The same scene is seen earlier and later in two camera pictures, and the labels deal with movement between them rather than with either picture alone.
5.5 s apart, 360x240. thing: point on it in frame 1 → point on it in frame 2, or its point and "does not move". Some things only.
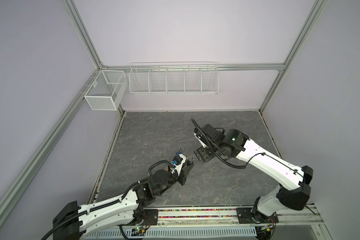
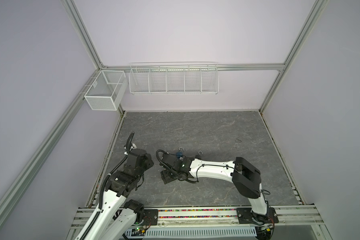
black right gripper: x=201 y=155 → x=165 y=177
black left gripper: x=183 y=174 → x=149 y=161
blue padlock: x=180 y=152 does not move
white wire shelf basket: x=174 y=78 does not move
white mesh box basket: x=108 y=90 does not move
